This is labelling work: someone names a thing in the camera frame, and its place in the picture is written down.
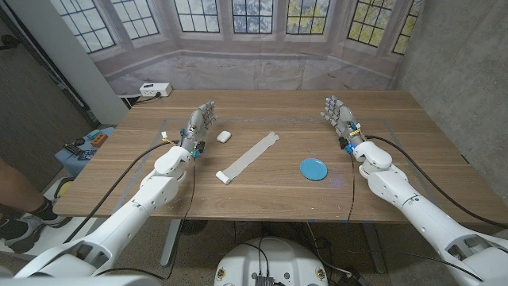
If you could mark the white floor mat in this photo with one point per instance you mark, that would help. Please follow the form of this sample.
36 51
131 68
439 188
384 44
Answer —
59 236

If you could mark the black round floor fan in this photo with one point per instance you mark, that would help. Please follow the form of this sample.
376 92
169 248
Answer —
193 227

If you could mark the grey tape outline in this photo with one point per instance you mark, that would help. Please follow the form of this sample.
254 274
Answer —
164 127

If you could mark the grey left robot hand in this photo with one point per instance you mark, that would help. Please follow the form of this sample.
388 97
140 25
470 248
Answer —
196 127

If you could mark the white earbuds case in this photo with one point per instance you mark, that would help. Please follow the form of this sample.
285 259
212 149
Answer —
224 136

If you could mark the white gauze bandage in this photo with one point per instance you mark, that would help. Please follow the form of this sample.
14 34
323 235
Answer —
250 157

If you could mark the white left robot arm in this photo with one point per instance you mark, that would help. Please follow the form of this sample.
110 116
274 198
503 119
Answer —
151 190

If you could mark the orange brick block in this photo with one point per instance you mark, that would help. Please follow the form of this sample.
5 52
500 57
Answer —
99 140

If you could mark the printed window backdrop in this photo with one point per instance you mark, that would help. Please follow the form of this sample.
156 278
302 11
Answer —
254 63

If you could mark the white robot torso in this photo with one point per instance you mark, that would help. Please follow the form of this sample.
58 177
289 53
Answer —
270 258

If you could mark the blue storage box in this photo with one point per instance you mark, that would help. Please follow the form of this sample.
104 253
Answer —
79 161

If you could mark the perforated partition panel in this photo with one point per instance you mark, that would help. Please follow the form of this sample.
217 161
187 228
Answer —
31 115

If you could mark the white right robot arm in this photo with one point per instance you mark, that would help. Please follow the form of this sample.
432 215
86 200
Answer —
397 186

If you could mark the person's bare leg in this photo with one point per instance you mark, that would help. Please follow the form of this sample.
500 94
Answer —
16 190

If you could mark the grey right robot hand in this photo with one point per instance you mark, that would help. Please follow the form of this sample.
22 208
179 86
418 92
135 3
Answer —
343 119

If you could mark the white power strip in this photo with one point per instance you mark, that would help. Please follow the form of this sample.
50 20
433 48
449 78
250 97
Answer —
155 89

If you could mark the yellow and black pad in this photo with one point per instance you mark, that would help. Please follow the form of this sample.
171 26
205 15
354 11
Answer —
63 187

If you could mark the blue round lid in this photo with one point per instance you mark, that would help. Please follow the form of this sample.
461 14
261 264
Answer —
313 169

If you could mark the grey table leg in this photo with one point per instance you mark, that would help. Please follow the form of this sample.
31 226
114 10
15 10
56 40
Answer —
170 242
375 248

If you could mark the black remote control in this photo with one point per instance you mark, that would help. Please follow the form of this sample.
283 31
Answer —
72 149

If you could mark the black and grey sneaker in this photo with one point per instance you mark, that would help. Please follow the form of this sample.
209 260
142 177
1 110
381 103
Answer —
24 232

